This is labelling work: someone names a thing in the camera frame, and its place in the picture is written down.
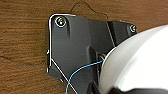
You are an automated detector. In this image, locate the white round robot housing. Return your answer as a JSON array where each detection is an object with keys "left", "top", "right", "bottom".
[{"left": 98, "top": 24, "right": 168, "bottom": 94}]

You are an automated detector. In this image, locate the blue cable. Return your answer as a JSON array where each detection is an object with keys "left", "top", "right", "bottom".
[{"left": 64, "top": 59, "right": 105, "bottom": 94}]

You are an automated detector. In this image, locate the thin black cable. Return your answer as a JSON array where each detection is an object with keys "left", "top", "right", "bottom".
[{"left": 70, "top": 1, "right": 110, "bottom": 22}]

